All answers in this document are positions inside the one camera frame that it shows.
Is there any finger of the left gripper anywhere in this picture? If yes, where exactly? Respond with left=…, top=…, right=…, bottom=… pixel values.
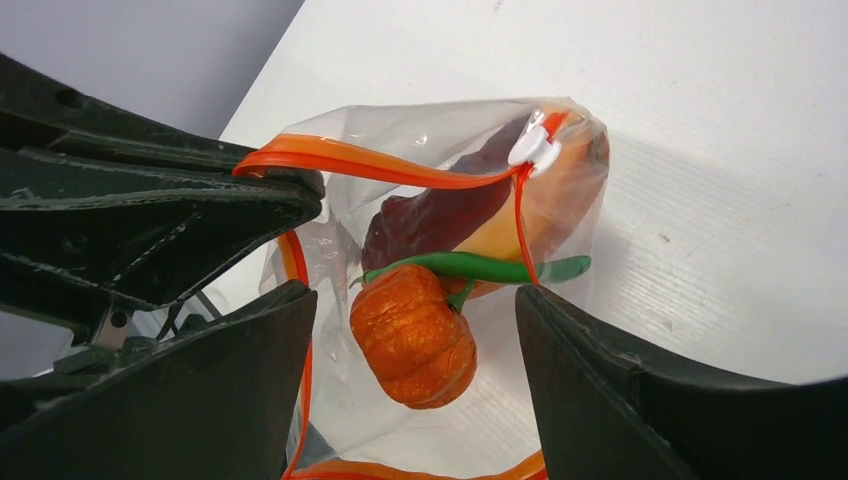
left=1, top=56, right=324, bottom=332

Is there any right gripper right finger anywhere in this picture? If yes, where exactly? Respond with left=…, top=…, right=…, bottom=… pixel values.
left=515, top=286, right=847, bottom=479

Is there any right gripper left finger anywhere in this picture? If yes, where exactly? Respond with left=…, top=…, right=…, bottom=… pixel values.
left=1, top=281, right=317, bottom=479

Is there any orange toy pumpkin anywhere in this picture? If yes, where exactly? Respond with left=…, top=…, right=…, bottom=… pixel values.
left=350, top=265, right=478, bottom=410

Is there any green toy bean pod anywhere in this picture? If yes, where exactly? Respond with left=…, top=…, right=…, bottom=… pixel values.
left=349, top=252, right=592, bottom=288

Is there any toy hot dog bun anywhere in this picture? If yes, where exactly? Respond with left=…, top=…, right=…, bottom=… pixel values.
left=359, top=111, right=610, bottom=297

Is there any clear zip top bag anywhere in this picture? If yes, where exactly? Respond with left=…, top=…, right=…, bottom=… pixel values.
left=234, top=98, right=610, bottom=479

